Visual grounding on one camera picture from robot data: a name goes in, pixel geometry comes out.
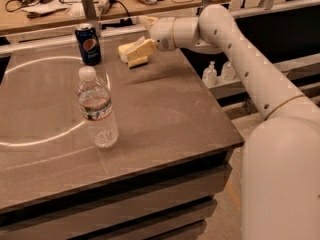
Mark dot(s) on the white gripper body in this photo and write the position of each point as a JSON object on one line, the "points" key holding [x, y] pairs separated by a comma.
{"points": [[161, 34]]}

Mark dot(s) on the clear plastic water bottle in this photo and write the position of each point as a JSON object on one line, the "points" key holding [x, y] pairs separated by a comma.
{"points": [[95, 104]]}

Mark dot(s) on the left hand sanitizer bottle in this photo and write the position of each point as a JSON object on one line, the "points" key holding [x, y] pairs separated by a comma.
{"points": [[210, 75]]}

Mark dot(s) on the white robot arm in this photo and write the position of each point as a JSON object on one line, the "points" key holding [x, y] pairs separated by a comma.
{"points": [[280, 179]]}

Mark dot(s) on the yellow sponge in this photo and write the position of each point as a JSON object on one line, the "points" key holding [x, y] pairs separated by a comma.
{"points": [[123, 50]]}

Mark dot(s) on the grey metal bracket post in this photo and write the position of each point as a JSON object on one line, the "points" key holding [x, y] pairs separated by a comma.
{"points": [[90, 14]]}

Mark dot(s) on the blue pepsi can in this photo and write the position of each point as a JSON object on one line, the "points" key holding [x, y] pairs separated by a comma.
{"points": [[88, 44]]}

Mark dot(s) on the right hand sanitizer bottle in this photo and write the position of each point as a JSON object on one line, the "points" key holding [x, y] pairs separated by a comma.
{"points": [[228, 72]]}

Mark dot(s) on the grey drawer cabinet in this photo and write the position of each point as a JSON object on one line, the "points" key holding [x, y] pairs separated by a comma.
{"points": [[168, 204]]}

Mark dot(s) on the black pliers tool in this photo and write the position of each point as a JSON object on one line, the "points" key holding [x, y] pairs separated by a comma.
{"points": [[34, 15]]}

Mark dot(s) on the hand sanitizer bottle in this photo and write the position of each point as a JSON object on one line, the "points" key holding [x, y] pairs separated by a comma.
{"points": [[228, 72], [210, 75]]}

